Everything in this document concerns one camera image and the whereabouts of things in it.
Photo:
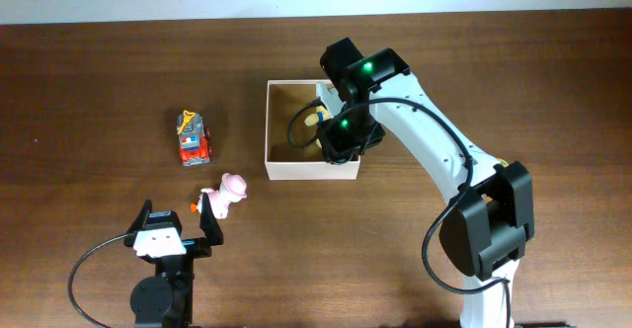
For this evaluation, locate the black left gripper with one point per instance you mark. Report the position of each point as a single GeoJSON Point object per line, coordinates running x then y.
{"type": "Point", "coordinates": [211, 230]}

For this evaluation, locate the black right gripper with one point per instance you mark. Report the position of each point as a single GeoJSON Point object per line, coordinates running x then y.
{"type": "Point", "coordinates": [338, 146]}

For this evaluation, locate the yellow plush duck toy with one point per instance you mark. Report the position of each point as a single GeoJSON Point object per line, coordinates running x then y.
{"type": "Point", "coordinates": [320, 115]}

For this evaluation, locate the pink cardboard box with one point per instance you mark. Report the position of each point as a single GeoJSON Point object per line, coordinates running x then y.
{"type": "Point", "coordinates": [285, 157]}

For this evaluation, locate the red grey toy truck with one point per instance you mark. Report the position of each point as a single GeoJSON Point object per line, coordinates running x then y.
{"type": "Point", "coordinates": [193, 139]}

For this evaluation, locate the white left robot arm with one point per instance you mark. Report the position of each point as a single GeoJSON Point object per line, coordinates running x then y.
{"type": "Point", "coordinates": [165, 299]}

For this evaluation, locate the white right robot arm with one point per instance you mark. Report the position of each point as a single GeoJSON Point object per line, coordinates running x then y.
{"type": "Point", "coordinates": [474, 246]}

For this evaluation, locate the pink white toy duck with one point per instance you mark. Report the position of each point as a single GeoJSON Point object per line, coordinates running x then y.
{"type": "Point", "coordinates": [232, 190]}

